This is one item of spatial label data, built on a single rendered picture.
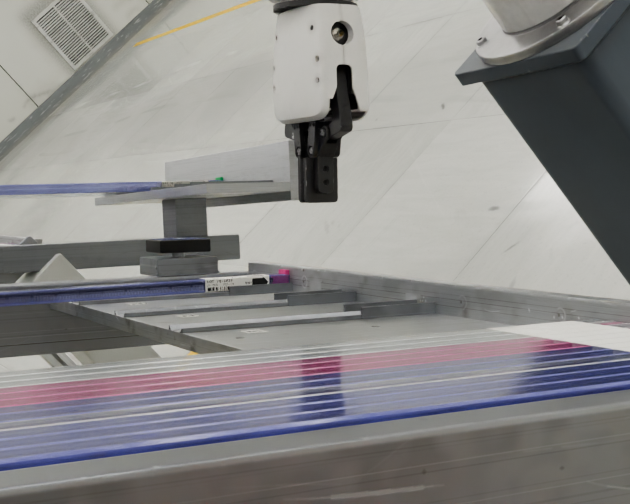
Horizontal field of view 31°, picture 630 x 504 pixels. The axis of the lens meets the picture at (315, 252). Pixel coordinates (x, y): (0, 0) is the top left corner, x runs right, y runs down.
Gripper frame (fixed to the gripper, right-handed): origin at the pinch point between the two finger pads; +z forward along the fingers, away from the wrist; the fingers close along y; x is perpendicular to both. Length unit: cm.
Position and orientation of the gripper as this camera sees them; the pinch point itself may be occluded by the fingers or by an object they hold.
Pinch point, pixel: (317, 180)
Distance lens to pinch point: 101.3
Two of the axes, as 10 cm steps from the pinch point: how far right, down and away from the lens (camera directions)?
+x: -8.8, 0.4, -4.7
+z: 0.2, 10.0, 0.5
